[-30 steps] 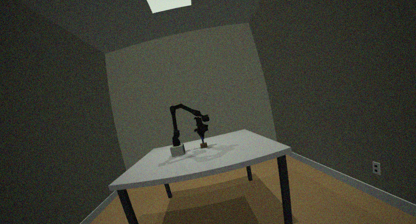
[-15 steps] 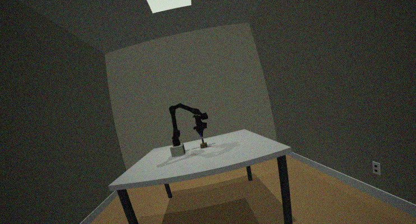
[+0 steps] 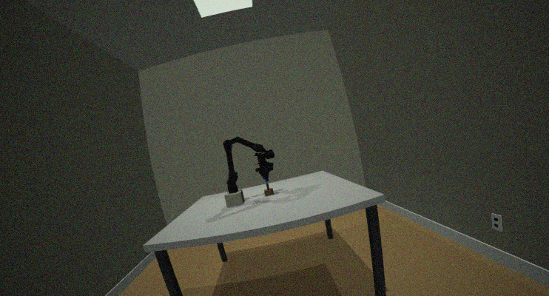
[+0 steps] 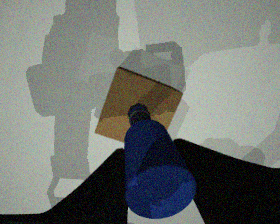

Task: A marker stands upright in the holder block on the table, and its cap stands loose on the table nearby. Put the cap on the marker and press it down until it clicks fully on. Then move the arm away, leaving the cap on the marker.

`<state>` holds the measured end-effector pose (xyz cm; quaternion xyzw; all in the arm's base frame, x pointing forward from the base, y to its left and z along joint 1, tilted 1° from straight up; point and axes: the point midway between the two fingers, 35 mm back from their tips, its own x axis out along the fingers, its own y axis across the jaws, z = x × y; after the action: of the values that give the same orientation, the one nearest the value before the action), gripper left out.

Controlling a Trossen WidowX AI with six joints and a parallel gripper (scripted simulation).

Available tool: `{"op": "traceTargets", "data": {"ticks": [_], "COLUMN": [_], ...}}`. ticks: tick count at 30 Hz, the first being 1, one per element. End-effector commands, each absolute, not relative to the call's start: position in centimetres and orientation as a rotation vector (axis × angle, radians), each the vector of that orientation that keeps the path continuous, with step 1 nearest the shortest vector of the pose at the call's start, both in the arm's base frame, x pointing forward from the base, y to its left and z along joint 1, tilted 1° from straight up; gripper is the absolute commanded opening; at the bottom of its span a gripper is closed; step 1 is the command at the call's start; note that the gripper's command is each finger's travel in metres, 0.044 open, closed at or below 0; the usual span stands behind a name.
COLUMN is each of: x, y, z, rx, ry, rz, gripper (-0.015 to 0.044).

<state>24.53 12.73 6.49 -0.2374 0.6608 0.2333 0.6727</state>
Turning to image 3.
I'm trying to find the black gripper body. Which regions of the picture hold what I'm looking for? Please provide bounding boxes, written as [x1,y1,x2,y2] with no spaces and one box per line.
[255,160,273,172]

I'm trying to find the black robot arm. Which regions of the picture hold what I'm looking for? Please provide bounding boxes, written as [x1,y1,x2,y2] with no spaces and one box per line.
[223,137,275,194]

